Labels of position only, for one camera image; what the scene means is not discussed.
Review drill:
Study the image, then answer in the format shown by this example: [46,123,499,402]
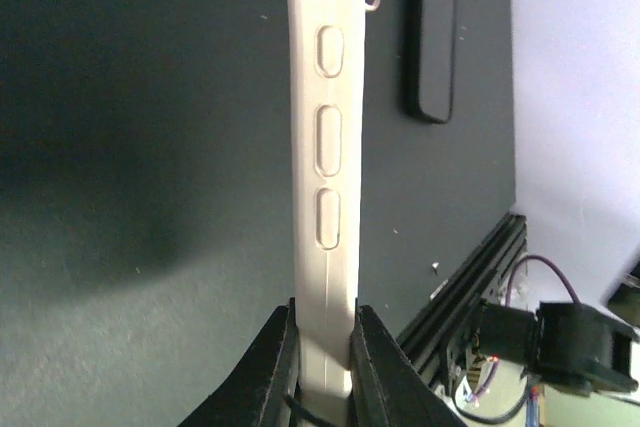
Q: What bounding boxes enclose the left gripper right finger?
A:
[350,305,464,427]

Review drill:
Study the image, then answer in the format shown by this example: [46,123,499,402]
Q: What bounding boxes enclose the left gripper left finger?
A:
[181,300,298,427]

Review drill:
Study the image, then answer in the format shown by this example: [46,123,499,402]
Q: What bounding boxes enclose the beige phone case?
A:
[287,0,366,426]

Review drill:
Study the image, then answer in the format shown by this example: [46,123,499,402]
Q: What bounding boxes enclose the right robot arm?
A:
[473,302,639,397]

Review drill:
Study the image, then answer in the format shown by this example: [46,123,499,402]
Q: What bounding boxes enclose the black aluminium front rail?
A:
[398,214,527,384]

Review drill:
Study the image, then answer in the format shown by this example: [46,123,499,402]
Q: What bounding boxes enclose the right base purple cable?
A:
[452,255,584,423]

